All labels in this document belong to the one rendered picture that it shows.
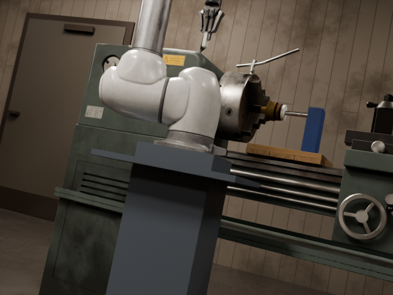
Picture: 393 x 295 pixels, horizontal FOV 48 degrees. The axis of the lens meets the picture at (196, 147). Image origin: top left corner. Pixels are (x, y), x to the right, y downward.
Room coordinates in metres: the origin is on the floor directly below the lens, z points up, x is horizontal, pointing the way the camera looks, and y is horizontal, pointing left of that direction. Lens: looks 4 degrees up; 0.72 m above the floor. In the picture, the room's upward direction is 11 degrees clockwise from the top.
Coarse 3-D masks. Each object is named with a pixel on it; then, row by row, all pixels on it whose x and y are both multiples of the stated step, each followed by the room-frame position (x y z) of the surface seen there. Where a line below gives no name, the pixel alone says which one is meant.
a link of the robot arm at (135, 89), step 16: (144, 0) 1.39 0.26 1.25; (160, 0) 1.38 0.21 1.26; (144, 16) 1.38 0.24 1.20; (160, 16) 1.38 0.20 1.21; (144, 32) 1.38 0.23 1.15; (160, 32) 1.39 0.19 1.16; (144, 48) 1.38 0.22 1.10; (160, 48) 1.41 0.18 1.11; (128, 64) 1.36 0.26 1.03; (144, 64) 1.35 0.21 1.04; (160, 64) 1.38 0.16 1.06; (112, 80) 1.36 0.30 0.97; (128, 80) 1.35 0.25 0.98; (144, 80) 1.35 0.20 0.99; (160, 80) 1.37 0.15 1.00; (112, 96) 1.37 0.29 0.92; (128, 96) 1.36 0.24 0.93; (144, 96) 1.35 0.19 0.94; (160, 96) 1.36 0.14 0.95; (128, 112) 1.39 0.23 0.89; (144, 112) 1.38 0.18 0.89; (160, 112) 1.37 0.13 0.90
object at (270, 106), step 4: (268, 104) 1.90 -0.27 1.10; (272, 104) 1.90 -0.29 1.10; (276, 104) 1.91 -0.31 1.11; (280, 104) 1.90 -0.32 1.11; (264, 108) 1.92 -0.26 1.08; (268, 108) 1.90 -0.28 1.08; (272, 108) 1.89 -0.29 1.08; (276, 108) 1.89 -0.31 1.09; (280, 108) 1.88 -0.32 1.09; (260, 112) 1.93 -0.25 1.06; (264, 112) 1.92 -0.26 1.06; (268, 112) 1.90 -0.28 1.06; (272, 112) 1.89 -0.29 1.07; (276, 112) 1.89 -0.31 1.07; (280, 112) 1.88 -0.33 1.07; (268, 116) 1.91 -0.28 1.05; (272, 116) 1.90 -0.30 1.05; (276, 116) 1.90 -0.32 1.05; (268, 120) 1.93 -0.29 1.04; (272, 120) 1.92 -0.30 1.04; (280, 120) 1.91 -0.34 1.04
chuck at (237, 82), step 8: (232, 80) 1.88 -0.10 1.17; (240, 80) 1.87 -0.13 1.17; (248, 80) 1.87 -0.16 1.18; (224, 88) 1.87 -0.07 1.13; (232, 88) 1.86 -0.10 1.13; (240, 88) 1.84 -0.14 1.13; (248, 88) 1.89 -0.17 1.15; (224, 96) 1.86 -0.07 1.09; (232, 96) 1.85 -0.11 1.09; (240, 96) 1.83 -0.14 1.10; (248, 96) 1.91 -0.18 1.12; (224, 104) 1.86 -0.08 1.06; (232, 104) 1.85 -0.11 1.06; (240, 104) 1.84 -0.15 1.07; (248, 104) 1.92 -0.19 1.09; (224, 112) 1.87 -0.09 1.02; (240, 112) 1.86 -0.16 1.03; (224, 120) 1.88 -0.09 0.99; (232, 120) 1.86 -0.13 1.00; (240, 120) 1.87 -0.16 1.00; (224, 128) 1.91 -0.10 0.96; (232, 128) 1.89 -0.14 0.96; (240, 128) 1.89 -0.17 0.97; (224, 136) 1.96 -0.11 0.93; (232, 136) 1.94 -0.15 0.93; (248, 136) 2.00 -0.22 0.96
